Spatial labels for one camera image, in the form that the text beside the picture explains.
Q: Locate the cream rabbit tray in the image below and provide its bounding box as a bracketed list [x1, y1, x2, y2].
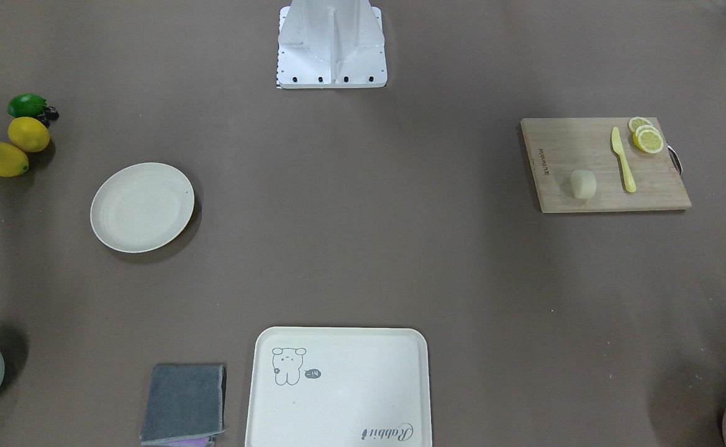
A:
[245, 327, 433, 446]

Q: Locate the white steamed bun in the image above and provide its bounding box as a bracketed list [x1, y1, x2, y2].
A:
[570, 169, 597, 201]

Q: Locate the round cream plate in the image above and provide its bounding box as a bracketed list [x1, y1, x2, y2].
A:
[89, 162, 196, 253]

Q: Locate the grey folded cloth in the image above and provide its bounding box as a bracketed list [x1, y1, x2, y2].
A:
[140, 363, 225, 444]

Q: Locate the wooden cutting board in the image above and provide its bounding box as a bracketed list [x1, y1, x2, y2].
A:
[520, 118, 692, 213]

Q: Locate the yellow plastic knife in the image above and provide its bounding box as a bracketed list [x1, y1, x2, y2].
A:
[610, 127, 637, 193]

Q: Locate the purple cloth under grey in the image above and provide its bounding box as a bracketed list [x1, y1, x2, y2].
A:
[141, 435, 216, 446]

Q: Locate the lemon slice back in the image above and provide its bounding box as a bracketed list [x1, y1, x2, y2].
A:
[628, 116, 653, 135]

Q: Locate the lemon slice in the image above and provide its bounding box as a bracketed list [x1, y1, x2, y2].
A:
[633, 132, 666, 155]
[632, 124, 660, 139]
[628, 116, 653, 135]

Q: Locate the lemon slice middle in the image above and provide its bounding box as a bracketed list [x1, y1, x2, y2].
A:
[632, 124, 660, 139]

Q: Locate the lemon slice front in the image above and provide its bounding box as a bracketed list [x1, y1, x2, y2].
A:
[633, 132, 666, 155]

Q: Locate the dark grape cluster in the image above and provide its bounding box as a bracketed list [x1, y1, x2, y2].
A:
[34, 106, 60, 128]

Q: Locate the yellow lemon upper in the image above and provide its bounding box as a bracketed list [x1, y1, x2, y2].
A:
[7, 117, 50, 153]

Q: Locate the yellow lemon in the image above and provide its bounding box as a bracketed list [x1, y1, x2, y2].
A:
[0, 142, 29, 178]
[7, 117, 50, 153]

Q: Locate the green lime fruit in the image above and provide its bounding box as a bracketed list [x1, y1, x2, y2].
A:
[7, 93, 48, 118]

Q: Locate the yellow lemon lower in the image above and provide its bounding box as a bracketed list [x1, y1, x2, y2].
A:
[0, 142, 29, 178]

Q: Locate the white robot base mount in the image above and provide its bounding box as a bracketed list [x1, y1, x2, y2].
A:
[276, 1, 388, 89]

